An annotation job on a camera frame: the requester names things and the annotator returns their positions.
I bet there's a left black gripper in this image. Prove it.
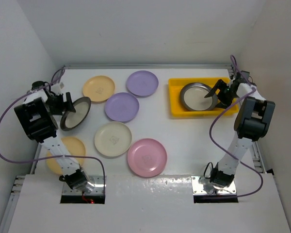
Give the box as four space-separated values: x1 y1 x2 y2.
45 93 75 116

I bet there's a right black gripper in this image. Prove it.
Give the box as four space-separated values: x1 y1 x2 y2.
205 80 239 109

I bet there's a dark rimmed plate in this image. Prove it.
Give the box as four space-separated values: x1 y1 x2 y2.
179 83 218 111
60 97 91 131

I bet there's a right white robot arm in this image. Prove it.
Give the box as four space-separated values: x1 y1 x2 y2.
205 71 275 187

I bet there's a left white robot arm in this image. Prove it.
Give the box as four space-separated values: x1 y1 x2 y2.
14 81 95 194

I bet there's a yellow plastic bin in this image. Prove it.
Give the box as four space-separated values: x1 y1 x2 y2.
168 77 230 118

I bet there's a far orange plate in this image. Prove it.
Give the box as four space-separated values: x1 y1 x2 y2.
82 75 115 102

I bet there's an orange plate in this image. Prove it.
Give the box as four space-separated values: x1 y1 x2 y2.
82 75 115 102
46 136 86 175

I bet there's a near orange plate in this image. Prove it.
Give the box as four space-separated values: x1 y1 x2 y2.
46 136 86 175

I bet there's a middle purple plate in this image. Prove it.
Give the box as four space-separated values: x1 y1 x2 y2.
104 92 140 122

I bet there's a purple plate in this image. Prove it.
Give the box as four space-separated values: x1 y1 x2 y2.
104 92 140 122
126 70 159 97

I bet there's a cream plate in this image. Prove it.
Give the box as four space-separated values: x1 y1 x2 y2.
94 121 132 158

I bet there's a far purple plate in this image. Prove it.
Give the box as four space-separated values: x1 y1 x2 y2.
126 70 159 97

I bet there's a pink plate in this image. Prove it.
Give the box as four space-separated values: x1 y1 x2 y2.
127 138 167 178

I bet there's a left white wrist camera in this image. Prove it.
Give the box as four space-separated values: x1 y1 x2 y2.
51 83 64 95

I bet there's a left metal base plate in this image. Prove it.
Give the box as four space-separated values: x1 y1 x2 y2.
62 175 106 196

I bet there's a metal base plate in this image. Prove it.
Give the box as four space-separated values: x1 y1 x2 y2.
62 175 106 196
191 176 237 196

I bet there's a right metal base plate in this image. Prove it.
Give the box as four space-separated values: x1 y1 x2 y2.
191 176 237 196

